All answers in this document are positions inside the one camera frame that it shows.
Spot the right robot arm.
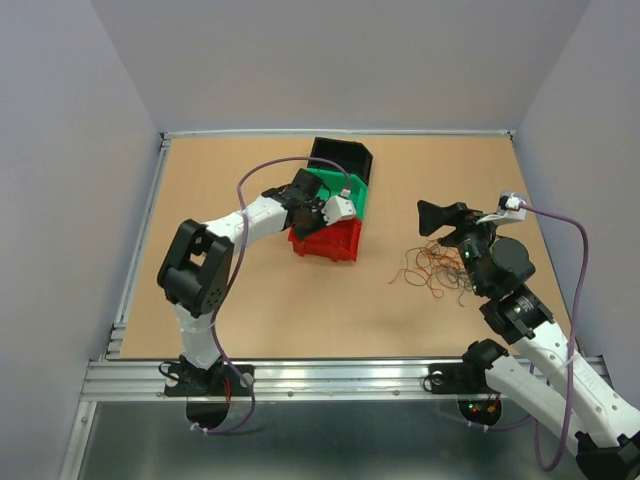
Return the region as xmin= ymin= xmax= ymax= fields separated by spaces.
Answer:
xmin=417 ymin=193 xmax=639 ymax=479

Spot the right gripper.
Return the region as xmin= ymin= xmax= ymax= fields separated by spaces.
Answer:
xmin=417 ymin=198 xmax=506 ymax=295

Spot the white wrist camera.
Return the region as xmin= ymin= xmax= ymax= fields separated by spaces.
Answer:
xmin=476 ymin=191 xmax=527 ymax=227
xmin=321 ymin=188 xmax=357 ymax=226

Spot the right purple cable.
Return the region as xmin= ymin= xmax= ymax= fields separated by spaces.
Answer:
xmin=467 ymin=204 xmax=590 ymax=471

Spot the green plastic bin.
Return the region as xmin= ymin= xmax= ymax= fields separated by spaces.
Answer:
xmin=308 ymin=168 xmax=368 ymax=220

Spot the wire bundle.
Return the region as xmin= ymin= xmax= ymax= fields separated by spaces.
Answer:
xmin=388 ymin=239 xmax=476 ymax=307

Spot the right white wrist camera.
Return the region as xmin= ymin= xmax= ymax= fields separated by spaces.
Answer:
xmin=476 ymin=191 xmax=527 ymax=227

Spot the black plastic bin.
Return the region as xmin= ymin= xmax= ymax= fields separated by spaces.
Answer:
xmin=307 ymin=137 xmax=374 ymax=185

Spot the purple cable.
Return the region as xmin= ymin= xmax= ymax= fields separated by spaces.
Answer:
xmin=192 ymin=157 xmax=354 ymax=438
xmin=467 ymin=204 xmax=590 ymax=471

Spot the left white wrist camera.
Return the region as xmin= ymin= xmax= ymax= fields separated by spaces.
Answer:
xmin=321 ymin=188 xmax=357 ymax=226

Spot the aluminium front rail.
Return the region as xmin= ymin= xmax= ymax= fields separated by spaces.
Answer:
xmin=80 ymin=358 xmax=461 ymax=402

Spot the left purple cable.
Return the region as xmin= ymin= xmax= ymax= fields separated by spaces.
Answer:
xmin=192 ymin=157 xmax=354 ymax=438

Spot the red plastic bin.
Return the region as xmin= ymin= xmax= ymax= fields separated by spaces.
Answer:
xmin=288 ymin=218 xmax=362 ymax=262

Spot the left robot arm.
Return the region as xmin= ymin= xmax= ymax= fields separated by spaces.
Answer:
xmin=157 ymin=169 xmax=326 ymax=397

